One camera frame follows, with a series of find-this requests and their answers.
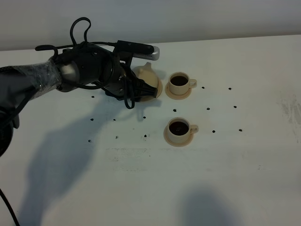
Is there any beige cup saucer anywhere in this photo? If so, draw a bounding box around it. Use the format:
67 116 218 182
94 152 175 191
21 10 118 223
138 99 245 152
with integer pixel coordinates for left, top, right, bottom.
163 126 194 147
165 83 191 100

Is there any beige ceramic teapot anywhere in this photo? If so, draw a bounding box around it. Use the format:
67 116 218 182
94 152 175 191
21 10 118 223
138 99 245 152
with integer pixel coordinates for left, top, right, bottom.
133 62 162 90

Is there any beige near teacup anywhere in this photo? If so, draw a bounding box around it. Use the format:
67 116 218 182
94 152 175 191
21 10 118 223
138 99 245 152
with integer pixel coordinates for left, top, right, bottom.
167 117 198 136

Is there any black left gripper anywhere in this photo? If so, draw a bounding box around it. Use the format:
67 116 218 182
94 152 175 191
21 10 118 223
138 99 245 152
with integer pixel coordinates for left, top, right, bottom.
101 63 157 102

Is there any beige far teacup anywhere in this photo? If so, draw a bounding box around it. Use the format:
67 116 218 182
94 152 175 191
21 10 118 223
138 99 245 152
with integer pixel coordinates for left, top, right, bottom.
169 72 197 95

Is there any beige near cup saucer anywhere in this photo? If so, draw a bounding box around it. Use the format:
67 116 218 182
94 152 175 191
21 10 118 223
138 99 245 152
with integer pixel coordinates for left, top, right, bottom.
163 126 194 147

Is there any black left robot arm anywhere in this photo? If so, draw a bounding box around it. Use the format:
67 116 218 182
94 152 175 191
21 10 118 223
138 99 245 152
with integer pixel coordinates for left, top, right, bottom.
0 40 162 153

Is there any beige far cup saucer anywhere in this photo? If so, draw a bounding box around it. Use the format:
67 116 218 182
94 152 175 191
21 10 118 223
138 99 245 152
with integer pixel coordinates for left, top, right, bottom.
165 83 191 100

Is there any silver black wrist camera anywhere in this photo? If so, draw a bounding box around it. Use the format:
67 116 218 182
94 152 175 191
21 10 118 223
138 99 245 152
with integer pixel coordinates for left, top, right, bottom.
113 40 160 66

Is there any beige teapot saucer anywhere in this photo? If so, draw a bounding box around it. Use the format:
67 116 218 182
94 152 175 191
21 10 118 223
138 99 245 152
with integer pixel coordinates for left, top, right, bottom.
140 79 163 102

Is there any beige teacup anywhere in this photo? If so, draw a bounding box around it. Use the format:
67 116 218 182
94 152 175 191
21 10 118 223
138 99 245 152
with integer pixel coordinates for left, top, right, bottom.
167 117 198 136
169 72 197 95

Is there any black braided cable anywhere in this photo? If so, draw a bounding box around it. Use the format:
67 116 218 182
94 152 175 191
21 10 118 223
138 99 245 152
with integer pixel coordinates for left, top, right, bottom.
0 16 142 226

